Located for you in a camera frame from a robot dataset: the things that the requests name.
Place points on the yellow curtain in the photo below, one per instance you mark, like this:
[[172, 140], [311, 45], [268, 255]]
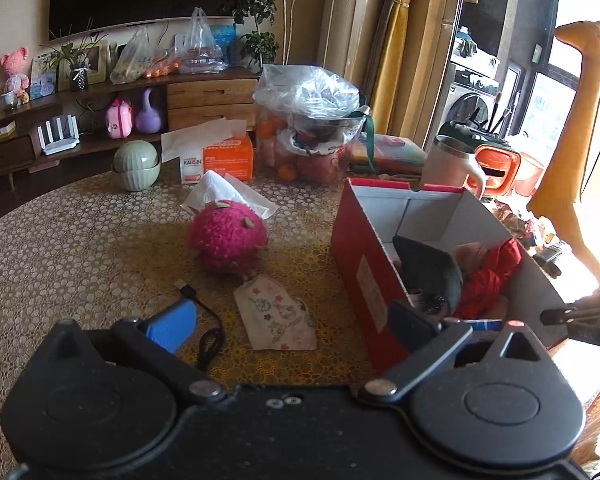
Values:
[[395, 60]]

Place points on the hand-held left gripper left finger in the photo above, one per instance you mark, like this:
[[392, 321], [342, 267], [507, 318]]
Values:
[[172, 325]]

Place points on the white tissue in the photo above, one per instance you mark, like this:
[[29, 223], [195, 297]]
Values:
[[220, 187]]

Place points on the red shoe box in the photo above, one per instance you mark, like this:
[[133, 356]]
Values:
[[360, 260]]

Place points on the pink toy suitcase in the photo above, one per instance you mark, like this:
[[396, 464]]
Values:
[[118, 120]]

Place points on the pile of oranges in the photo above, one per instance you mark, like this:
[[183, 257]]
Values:
[[162, 69]]

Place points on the pink mug with steel rim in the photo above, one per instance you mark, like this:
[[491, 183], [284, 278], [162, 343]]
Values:
[[447, 170]]

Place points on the small picture card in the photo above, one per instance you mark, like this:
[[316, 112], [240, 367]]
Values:
[[43, 80]]

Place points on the orange and green storage box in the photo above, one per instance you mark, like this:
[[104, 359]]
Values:
[[497, 162]]

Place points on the blue pack on cabinet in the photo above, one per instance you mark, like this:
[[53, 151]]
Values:
[[226, 42]]

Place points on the orange tissue box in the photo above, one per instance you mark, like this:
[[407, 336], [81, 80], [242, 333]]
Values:
[[227, 157]]

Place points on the black remote control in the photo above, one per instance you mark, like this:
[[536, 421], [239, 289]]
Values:
[[552, 255]]

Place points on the clear plastic organizer box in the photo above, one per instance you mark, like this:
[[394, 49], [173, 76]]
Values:
[[395, 152]]

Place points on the black dotted plant vase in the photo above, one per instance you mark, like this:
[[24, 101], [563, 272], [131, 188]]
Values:
[[78, 80]]

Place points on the washing machine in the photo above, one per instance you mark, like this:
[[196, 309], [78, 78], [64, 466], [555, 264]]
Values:
[[470, 105]]

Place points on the orange giraffe toy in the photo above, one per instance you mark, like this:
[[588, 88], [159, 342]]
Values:
[[585, 135]]

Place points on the green potted tree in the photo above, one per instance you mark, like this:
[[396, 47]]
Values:
[[252, 10]]

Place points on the red cloth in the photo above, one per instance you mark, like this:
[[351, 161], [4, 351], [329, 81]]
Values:
[[495, 270]]

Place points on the blue packet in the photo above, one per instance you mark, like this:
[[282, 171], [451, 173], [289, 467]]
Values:
[[482, 324]]

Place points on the beige standing air conditioner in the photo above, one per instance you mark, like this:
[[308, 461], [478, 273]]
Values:
[[350, 35]]

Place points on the wooden photo frame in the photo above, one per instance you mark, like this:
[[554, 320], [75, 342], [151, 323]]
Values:
[[97, 62]]

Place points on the wooden tv cabinet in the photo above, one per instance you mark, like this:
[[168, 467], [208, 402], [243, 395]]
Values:
[[205, 95]]

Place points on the plastic bag of green fruit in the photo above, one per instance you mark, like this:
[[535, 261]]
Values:
[[130, 60]]

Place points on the green lidded ceramic bowl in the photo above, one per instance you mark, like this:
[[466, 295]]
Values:
[[136, 165]]

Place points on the small glass cup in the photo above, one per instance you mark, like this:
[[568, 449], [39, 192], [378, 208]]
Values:
[[10, 101]]

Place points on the pink teddy bear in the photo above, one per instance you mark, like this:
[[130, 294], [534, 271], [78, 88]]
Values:
[[15, 77]]

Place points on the pink dragon fruit plush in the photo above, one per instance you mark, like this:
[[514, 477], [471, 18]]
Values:
[[227, 237]]

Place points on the clear plastic bag of fruit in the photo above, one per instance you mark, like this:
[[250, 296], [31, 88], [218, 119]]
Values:
[[305, 95]]

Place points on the plastic bag with tray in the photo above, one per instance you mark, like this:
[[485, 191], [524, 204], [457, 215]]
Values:
[[202, 45]]

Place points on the small cardboard box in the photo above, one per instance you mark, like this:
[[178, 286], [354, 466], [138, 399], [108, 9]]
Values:
[[1, 132]]

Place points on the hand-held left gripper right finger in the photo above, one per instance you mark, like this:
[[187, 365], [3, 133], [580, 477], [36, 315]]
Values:
[[412, 322]]

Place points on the white router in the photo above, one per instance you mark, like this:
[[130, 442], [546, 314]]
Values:
[[57, 137]]

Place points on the purple vase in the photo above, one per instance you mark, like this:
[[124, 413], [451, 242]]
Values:
[[148, 117]]

